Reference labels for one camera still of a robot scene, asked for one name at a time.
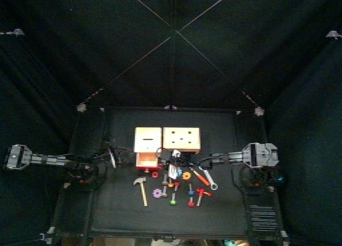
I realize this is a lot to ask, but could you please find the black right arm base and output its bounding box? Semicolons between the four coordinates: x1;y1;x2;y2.
231;163;286;195

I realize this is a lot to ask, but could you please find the wooden drawer with red base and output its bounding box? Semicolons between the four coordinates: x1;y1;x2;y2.
135;152;162;173

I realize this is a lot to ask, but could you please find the wooden box with round holes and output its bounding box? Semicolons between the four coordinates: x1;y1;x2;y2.
162;126;203;155

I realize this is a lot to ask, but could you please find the orange toy screwdriver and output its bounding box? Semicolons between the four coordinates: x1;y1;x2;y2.
190;167;212;188

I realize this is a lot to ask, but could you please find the wooden box with slot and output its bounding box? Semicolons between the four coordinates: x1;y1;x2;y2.
132;126;163;154

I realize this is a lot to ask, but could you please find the white toy wrench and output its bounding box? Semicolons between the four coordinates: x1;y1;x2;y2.
198;166;220;192

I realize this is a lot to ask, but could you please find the red toy T-shaped bolt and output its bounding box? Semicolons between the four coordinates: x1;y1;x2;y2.
195;188;212;207

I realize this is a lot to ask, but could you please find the white label sticker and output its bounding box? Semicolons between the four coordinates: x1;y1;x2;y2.
247;204;279;233

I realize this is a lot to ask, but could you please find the toy hammer with yellow handle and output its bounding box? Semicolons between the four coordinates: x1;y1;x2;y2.
132;176;150;208

